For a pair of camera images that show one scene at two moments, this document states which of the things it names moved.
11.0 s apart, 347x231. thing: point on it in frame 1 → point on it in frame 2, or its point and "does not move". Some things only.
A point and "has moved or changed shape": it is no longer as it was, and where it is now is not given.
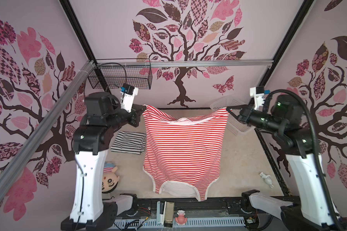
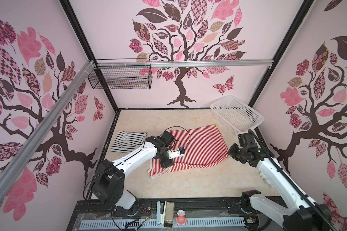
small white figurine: x=267 y=179 does not move
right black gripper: x=243 y=114 → x=231 y=152
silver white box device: x=165 y=213 does not move
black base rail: x=198 y=207 does not move
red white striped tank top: x=184 y=150 has moved or changed shape
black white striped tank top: x=129 y=142 does not move
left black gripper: x=137 y=110 → x=169 y=162
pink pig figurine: x=181 y=220 does not move
